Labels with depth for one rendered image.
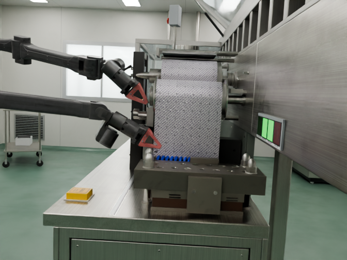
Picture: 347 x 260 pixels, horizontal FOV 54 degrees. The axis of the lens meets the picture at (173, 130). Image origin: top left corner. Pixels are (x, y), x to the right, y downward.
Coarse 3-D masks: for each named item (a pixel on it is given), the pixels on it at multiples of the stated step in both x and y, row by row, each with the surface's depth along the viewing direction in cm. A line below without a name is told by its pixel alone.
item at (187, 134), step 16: (160, 112) 120; (176, 112) 120; (192, 112) 120; (208, 112) 120; (160, 128) 121; (176, 128) 121; (192, 128) 121; (208, 128) 120; (176, 144) 121; (192, 144) 121; (208, 144) 121
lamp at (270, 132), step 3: (270, 120) 85; (270, 123) 85; (273, 123) 82; (270, 126) 84; (273, 126) 82; (270, 129) 84; (267, 132) 87; (270, 132) 84; (267, 135) 86; (270, 135) 84; (267, 138) 86; (270, 138) 84
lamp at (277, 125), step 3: (276, 123) 79; (279, 123) 76; (276, 126) 79; (279, 126) 76; (276, 129) 79; (279, 129) 76; (276, 132) 79; (279, 132) 76; (276, 135) 79; (279, 135) 76; (276, 138) 78; (279, 138) 76; (273, 141) 81; (276, 141) 78
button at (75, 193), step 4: (72, 188) 116; (76, 188) 116; (80, 188) 116; (84, 188) 116; (88, 188) 117; (68, 192) 111; (72, 192) 111; (76, 192) 111; (80, 192) 112; (84, 192) 112; (88, 192) 113; (68, 196) 111; (72, 196) 111; (76, 196) 111; (80, 196) 111; (84, 196) 111; (88, 196) 113
